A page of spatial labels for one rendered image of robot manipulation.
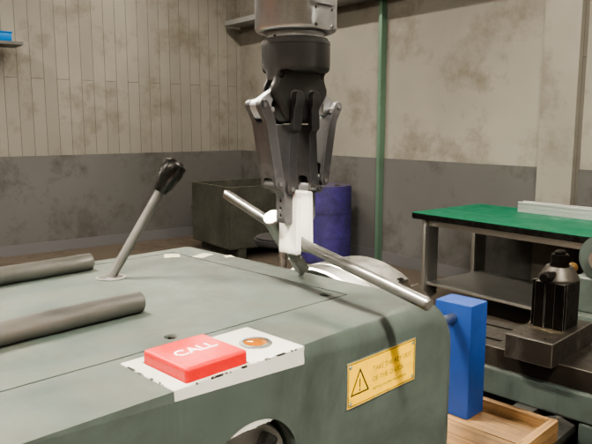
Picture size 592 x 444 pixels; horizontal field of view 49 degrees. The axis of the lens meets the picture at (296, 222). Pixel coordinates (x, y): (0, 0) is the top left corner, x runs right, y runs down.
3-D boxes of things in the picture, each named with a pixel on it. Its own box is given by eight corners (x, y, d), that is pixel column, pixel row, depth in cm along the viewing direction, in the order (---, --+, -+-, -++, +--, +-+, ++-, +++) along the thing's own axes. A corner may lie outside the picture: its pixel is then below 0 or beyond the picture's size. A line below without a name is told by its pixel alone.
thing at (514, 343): (551, 369, 127) (552, 344, 126) (503, 356, 134) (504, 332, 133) (591, 344, 141) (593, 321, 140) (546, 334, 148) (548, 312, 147)
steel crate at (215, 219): (316, 250, 751) (317, 181, 740) (233, 262, 682) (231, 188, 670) (269, 238, 828) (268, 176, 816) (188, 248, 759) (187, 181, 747)
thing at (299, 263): (291, 271, 83) (258, 218, 74) (302, 259, 84) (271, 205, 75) (302, 279, 82) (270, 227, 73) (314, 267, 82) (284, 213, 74)
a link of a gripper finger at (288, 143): (306, 91, 70) (296, 90, 69) (300, 195, 71) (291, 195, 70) (280, 92, 72) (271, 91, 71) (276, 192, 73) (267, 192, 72)
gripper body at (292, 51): (292, 29, 65) (292, 122, 66) (347, 37, 71) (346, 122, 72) (243, 36, 70) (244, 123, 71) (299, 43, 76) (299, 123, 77)
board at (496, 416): (474, 507, 99) (475, 483, 98) (305, 430, 124) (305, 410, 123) (557, 440, 120) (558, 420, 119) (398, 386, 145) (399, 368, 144)
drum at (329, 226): (361, 261, 692) (363, 183, 680) (322, 268, 659) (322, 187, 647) (329, 253, 735) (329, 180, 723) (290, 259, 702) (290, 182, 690)
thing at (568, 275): (569, 285, 132) (571, 271, 131) (532, 279, 137) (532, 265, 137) (585, 279, 137) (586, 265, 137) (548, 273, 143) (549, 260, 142)
